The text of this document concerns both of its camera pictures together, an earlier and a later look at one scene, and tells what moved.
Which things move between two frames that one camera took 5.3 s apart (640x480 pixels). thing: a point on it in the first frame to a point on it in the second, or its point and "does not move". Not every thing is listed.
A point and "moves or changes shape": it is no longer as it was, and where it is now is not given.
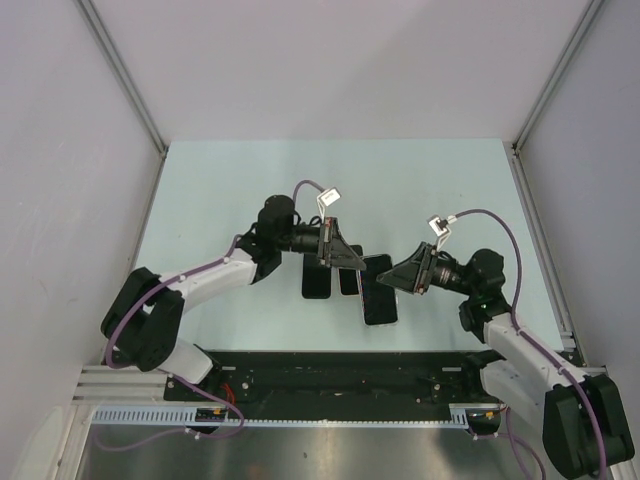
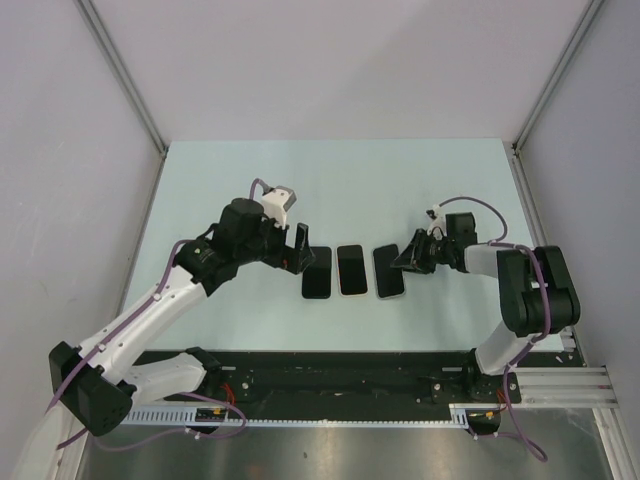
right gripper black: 414,273 to 413,256
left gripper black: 329,240 to 285,256
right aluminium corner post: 589,17 does not move
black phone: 316,278 does not move
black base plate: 333,379 does not move
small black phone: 379,298 moves or changes shape
